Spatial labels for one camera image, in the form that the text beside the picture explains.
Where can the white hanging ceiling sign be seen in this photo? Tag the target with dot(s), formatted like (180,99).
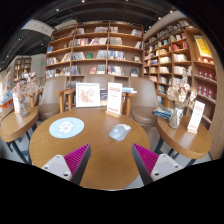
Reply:
(38,27)

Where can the small white table sign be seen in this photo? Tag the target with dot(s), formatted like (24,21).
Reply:
(15,103)

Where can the round wooden side table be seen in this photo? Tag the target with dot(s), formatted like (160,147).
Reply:
(186,140)
(16,125)

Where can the distant wooden bookshelf unit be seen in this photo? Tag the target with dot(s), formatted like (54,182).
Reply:
(21,66)

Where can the dark covered book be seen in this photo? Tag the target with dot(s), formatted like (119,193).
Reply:
(103,96)

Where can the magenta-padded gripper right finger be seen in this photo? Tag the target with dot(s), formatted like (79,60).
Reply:
(165,165)

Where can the brown padded wooden armchair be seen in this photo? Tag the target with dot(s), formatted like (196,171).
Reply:
(53,93)
(143,96)
(100,78)

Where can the tall wooden bookshelf unit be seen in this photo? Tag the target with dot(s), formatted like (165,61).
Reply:
(166,50)

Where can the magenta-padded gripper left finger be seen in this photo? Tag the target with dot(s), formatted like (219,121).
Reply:
(56,165)

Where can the white framed pink floral picture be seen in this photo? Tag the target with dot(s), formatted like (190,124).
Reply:
(88,95)

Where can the grey computer mouse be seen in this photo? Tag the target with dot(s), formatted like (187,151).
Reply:
(119,132)

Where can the white sign in wooden stand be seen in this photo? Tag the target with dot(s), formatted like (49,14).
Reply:
(114,96)

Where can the small white and red sign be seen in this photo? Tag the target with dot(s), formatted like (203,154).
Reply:
(196,116)

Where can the stack of books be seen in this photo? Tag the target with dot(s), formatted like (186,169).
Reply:
(163,113)

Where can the round light blue mouse pad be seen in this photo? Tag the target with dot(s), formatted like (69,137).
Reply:
(66,128)

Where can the glass vase with beige flowers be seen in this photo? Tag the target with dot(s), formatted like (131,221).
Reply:
(175,120)

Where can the wide wooden bookshelf unit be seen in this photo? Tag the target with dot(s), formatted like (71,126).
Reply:
(100,33)

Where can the glass vase with pink flowers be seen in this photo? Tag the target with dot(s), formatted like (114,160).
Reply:
(23,110)

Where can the light blue book stack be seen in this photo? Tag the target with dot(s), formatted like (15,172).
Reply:
(128,89)

